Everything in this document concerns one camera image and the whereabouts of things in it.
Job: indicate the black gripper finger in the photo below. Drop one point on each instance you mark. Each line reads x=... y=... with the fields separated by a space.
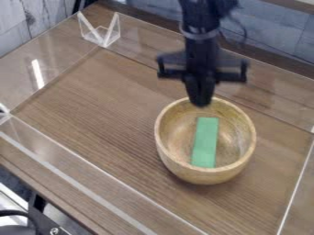
x=207 y=90
x=193 y=90

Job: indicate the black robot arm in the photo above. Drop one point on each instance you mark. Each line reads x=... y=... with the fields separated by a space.
x=201 y=18

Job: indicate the round wooden bowl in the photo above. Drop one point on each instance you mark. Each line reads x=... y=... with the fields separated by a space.
x=175 y=137

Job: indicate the clear acrylic enclosure wall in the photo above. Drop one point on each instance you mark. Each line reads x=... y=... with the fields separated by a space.
x=78 y=138

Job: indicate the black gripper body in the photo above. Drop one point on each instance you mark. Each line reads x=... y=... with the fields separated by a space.
x=202 y=60

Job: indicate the green rectangular stick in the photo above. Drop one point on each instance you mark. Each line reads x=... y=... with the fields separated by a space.
x=203 y=155

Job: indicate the clear acrylic corner bracket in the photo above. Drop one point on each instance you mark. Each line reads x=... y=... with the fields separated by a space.
x=102 y=36

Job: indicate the black table leg bracket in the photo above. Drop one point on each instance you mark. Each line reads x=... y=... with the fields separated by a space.
x=47 y=226

